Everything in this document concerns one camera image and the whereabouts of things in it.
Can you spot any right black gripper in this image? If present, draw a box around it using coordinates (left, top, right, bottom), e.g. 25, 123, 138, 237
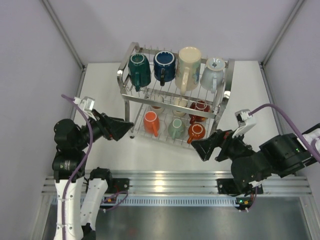
192, 126, 258, 163

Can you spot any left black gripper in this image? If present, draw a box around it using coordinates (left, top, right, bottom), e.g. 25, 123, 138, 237
74, 108, 134, 150

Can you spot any orange cup black interior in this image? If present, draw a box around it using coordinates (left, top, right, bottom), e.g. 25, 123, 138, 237
187, 123, 206, 144

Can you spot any orange mug white interior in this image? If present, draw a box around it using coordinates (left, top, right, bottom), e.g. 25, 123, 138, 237
143, 111, 160, 137

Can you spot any mint green mug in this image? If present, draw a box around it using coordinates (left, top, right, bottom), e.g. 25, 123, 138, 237
168, 118, 186, 140

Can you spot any white cup orange handle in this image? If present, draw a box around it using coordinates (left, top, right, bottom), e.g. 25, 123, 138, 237
189, 100, 211, 125

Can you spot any white steel cup wood band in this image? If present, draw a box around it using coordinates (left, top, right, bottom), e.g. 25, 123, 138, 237
150, 94, 165, 115

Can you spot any small cream steel tumbler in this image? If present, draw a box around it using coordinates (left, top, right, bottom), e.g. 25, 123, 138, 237
172, 97, 188, 118

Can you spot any dark teal mug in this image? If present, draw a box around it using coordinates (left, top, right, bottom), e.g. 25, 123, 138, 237
128, 53, 151, 92

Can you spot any light blue mug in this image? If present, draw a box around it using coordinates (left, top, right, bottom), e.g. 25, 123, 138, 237
200, 57, 226, 94

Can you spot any cream floral mug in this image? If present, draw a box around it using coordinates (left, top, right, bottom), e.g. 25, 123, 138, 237
175, 46, 202, 96

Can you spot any navy blue mug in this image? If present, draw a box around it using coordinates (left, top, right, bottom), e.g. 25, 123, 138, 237
153, 50, 176, 87

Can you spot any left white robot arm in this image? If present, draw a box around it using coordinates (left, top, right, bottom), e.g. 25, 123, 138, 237
52, 110, 134, 240

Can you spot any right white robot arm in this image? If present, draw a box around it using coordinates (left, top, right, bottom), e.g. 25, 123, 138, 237
191, 129, 317, 197

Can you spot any stainless steel dish rack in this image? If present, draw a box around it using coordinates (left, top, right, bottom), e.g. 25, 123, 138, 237
117, 42, 235, 148

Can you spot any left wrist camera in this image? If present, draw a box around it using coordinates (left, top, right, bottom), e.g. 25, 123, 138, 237
72, 96, 97, 120

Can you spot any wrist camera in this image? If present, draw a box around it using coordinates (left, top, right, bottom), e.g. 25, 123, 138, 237
72, 96, 97, 120
232, 109, 257, 139

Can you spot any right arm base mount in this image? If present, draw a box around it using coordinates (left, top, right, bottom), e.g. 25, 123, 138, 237
216, 178, 264, 197

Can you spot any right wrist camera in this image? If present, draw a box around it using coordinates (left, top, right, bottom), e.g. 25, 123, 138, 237
232, 109, 257, 139

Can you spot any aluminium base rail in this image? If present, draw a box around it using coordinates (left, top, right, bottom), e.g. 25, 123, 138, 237
41, 169, 313, 201

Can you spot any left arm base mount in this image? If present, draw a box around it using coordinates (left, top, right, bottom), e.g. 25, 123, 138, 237
106, 178, 130, 194

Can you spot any white slotted cable duct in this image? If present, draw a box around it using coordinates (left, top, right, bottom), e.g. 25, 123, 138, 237
51, 196, 251, 207

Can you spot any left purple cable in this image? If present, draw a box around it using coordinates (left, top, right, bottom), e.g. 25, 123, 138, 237
57, 94, 130, 240

